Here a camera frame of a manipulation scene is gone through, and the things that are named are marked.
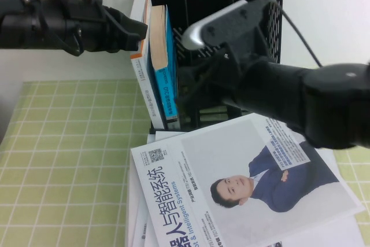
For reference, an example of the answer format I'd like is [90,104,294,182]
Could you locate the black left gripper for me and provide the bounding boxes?
[61,0,149,57]

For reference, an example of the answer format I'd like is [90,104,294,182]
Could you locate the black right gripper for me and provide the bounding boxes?
[177,51,250,115]

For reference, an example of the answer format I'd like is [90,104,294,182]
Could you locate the blue grey book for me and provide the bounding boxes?
[146,4,180,123]

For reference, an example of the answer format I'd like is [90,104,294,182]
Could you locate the white book with orange edge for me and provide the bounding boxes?
[129,0,159,131]

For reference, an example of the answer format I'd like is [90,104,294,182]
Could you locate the white paper sheet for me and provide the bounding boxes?
[146,130,190,144]

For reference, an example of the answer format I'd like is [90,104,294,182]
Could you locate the magazine with man portrait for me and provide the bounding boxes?
[129,112,365,247]

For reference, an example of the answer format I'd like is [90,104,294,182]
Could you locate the green checked tablecloth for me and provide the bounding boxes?
[0,79,370,247]

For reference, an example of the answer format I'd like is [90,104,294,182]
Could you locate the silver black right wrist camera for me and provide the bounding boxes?
[181,0,279,54]

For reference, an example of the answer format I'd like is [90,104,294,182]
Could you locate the black camera cable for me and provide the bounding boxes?
[269,0,324,69]

